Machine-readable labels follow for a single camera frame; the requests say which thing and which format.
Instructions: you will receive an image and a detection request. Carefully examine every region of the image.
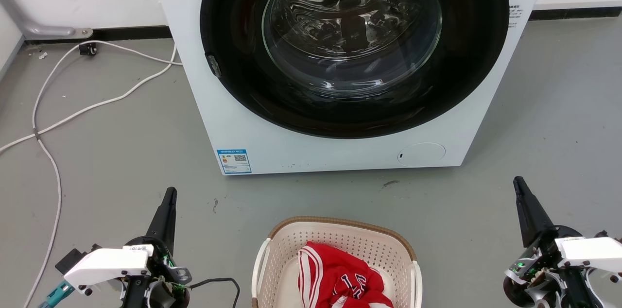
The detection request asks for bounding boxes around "red white sports jersey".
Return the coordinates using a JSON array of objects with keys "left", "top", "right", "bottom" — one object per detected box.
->
[{"left": 297, "top": 242, "right": 394, "bottom": 308}]

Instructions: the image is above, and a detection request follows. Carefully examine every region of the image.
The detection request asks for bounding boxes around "thin white wall cable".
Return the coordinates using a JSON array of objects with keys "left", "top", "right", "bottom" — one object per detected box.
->
[{"left": 92, "top": 40, "right": 184, "bottom": 66}]

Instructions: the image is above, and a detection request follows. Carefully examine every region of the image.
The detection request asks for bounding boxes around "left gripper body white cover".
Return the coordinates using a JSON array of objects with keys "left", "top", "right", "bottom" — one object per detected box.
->
[{"left": 55, "top": 235, "right": 192, "bottom": 308}]

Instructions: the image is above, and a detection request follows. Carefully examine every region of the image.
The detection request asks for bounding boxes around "blue energy label sticker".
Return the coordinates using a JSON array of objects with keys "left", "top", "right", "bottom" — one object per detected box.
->
[{"left": 217, "top": 149, "right": 253, "bottom": 174}]

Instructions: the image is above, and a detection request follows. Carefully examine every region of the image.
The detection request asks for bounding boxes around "black round washer door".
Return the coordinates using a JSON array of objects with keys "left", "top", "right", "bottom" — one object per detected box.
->
[{"left": 199, "top": 0, "right": 510, "bottom": 139}]

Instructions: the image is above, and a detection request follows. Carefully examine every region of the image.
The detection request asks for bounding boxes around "long white floor cable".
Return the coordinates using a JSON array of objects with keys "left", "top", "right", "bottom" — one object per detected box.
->
[{"left": 22, "top": 42, "right": 88, "bottom": 308}]

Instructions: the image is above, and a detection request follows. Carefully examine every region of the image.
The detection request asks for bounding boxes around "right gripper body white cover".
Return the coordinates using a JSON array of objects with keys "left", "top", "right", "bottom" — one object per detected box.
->
[{"left": 503, "top": 224, "right": 622, "bottom": 308}]

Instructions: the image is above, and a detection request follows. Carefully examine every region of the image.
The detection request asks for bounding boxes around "grey wall pipe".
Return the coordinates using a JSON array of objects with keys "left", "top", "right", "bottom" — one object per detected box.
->
[{"left": 0, "top": 0, "right": 94, "bottom": 40}]

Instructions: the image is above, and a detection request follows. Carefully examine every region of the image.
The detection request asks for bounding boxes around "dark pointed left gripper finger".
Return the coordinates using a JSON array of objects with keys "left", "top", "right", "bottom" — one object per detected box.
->
[{"left": 145, "top": 187, "right": 178, "bottom": 256}]

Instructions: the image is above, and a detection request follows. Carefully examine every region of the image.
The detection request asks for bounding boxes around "teal cable connector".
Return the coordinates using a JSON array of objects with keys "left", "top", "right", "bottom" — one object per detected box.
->
[{"left": 38, "top": 280, "right": 74, "bottom": 308}]

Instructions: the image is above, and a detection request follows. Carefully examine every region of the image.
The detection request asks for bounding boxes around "black baseboard strip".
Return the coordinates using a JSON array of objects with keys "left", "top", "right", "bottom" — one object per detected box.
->
[{"left": 24, "top": 6, "right": 622, "bottom": 45}]

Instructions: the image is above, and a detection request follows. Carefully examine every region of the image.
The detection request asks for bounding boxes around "round white filter cover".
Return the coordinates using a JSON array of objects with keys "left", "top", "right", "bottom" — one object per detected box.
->
[{"left": 397, "top": 142, "right": 446, "bottom": 168}]

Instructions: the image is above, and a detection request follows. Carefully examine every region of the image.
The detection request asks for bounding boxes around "white front-load washing machine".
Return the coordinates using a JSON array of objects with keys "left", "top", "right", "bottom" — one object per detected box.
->
[{"left": 146, "top": 0, "right": 554, "bottom": 176}]

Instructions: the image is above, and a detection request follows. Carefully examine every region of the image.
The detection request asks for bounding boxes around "thick white power cable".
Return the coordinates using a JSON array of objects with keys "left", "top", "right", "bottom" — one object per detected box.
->
[{"left": 0, "top": 43, "right": 177, "bottom": 154}]

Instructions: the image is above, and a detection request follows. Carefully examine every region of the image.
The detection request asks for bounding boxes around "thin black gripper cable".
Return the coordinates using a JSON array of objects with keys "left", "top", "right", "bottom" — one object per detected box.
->
[{"left": 189, "top": 277, "right": 241, "bottom": 308}]

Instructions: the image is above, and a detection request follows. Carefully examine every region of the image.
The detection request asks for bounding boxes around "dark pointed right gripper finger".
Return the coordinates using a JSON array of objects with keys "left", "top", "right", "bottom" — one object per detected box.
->
[{"left": 513, "top": 176, "right": 555, "bottom": 249}]

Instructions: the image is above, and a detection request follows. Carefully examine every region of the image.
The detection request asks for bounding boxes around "beige perforated laundry basket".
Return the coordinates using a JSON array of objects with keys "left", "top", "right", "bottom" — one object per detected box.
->
[{"left": 251, "top": 216, "right": 423, "bottom": 308}]

